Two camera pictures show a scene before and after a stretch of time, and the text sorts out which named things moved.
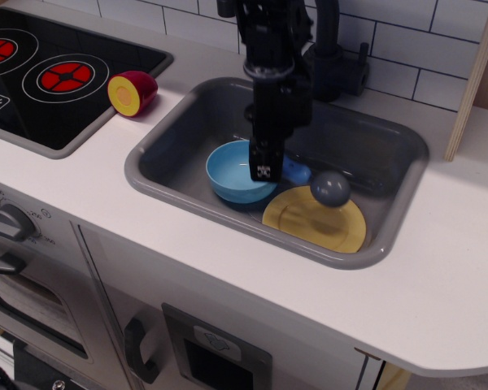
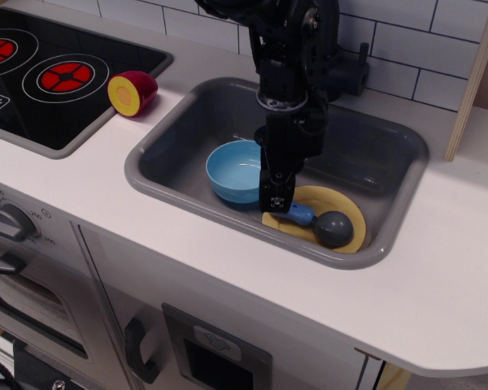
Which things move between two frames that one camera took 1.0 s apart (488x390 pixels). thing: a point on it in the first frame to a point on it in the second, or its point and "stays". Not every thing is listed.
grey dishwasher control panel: x=211 y=357 stays
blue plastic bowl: x=228 y=172 stays
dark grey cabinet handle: x=133 y=333 stays
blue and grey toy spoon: x=329 y=188 to x=332 y=229
